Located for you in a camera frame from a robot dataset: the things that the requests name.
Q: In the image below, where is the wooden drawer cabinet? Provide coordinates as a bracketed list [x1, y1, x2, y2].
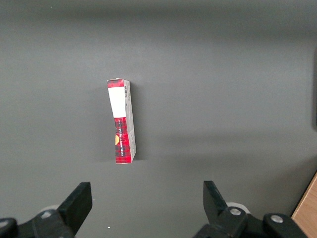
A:
[291, 171, 317, 238]

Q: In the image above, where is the red tartan cardboard box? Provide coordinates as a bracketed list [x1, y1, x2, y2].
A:
[106, 78, 137, 165]

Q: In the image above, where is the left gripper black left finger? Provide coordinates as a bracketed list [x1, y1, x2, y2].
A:
[0, 181, 93, 238]

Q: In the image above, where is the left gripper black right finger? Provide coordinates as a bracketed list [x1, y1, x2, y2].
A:
[193, 180, 307, 238]

